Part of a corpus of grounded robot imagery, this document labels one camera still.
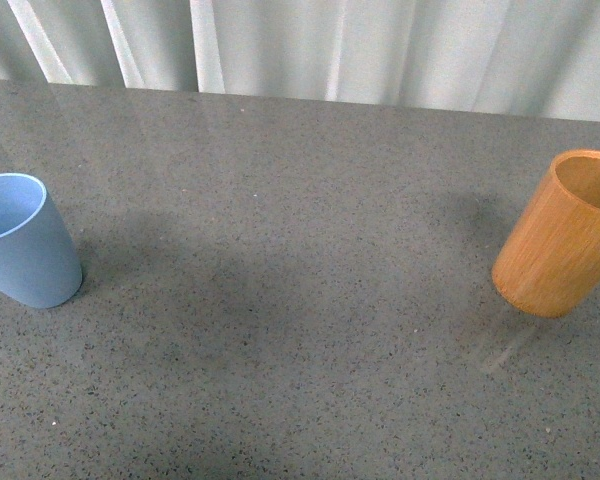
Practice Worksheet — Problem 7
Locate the blue plastic cup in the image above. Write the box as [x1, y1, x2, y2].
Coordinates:
[0, 173, 83, 308]

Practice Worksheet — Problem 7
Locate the bamboo chopstick holder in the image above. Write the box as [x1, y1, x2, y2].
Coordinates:
[491, 150, 600, 318]

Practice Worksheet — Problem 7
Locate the white curtain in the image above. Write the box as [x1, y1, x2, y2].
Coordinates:
[0, 1, 600, 121]

